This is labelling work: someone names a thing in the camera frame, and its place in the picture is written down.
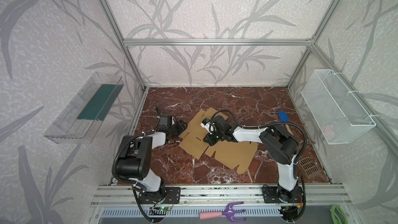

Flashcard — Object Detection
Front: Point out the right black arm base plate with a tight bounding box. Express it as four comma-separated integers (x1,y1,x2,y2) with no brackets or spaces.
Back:
261,185,305,205

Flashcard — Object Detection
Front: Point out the white wire mesh basket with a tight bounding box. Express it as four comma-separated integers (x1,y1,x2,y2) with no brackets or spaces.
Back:
301,69,376,145

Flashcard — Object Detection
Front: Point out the brown plastic drain grate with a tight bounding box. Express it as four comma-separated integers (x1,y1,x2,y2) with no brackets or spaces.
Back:
297,157,320,179

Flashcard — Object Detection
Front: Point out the blue trowel wooden handle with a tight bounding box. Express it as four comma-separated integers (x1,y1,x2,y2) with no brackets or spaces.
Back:
278,111,293,135

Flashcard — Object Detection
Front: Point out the clear plastic wall bin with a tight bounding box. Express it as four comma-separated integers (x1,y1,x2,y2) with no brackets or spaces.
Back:
44,72,124,144

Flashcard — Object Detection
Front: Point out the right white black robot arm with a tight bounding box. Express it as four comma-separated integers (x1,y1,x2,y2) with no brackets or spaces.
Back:
200,116,307,195

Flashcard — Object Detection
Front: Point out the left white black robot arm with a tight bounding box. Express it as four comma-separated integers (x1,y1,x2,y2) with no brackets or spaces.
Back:
112,115,188,195

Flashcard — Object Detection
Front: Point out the green coiled cable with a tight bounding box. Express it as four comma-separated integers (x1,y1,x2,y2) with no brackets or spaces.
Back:
329,204,348,224

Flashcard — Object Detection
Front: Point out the brown cardboard box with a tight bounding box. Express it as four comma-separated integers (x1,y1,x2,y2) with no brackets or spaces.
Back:
179,108,258,174

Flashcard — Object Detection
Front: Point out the small green lit circuit board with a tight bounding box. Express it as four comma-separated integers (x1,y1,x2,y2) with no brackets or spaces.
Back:
150,206,173,216

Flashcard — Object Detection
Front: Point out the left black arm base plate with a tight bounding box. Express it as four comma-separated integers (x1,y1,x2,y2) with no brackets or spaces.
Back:
138,187,181,204

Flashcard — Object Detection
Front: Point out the purple pink garden fork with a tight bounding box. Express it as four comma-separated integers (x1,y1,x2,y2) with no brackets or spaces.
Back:
200,202,247,223

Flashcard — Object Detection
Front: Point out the aluminium front rail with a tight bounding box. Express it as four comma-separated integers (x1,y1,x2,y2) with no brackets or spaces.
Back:
90,184,352,207

